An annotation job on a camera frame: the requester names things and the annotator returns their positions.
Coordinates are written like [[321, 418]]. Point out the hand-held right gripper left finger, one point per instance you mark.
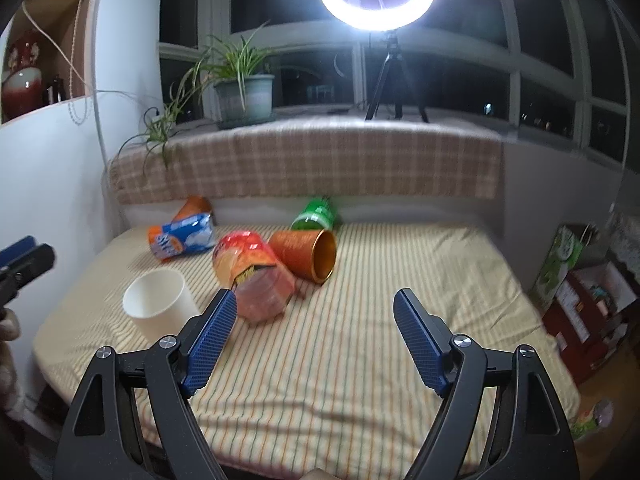
[[212, 340]]

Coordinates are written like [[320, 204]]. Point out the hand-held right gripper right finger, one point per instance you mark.
[[417, 340]]

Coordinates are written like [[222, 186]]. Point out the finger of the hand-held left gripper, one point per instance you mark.
[[30, 262]]

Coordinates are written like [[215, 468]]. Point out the orange cup with metallic inside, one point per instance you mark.
[[295, 252]]

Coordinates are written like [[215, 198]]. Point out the white paper cup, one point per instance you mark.
[[160, 305]]

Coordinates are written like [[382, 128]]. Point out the pink clear plastic cup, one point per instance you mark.
[[262, 297]]

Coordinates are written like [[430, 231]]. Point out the small orange cup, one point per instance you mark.
[[195, 206]]

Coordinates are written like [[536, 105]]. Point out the person's left hand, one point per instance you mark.
[[6, 335]]

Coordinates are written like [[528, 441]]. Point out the red and yellow snack packet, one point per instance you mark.
[[240, 255]]

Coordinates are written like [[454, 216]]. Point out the blue and orange snack packet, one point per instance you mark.
[[182, 237]]

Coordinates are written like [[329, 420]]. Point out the red cardboard box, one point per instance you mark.
[[567, 325]]

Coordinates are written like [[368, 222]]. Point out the green cardboard box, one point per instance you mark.
[[557, 265]]

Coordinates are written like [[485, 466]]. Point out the green soda bottle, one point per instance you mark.
[[315, 215]]

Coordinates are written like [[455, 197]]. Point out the red and white vase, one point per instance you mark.
[[22, 92]]

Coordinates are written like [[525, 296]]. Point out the small dark jar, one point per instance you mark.
[[56, 91]]

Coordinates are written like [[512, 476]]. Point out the green and pink plastic packet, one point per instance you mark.
[[592, 417]]

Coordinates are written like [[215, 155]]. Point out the plaid blanket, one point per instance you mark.
[[325, 160]]

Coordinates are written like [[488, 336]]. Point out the wooden shelf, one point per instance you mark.
[[75, 35]]

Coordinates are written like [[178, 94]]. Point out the potted spider plant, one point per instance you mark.
[[245, 97]]

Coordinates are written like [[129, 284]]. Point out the black tripod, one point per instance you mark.
[[392, 62]]

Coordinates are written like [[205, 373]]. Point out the white window frame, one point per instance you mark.
[[510, 60]]

